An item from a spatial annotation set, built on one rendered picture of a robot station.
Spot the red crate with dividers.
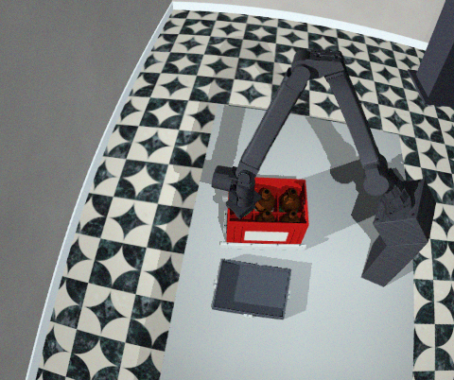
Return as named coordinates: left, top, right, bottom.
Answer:
left=226, top=178, right=308, bottom=244

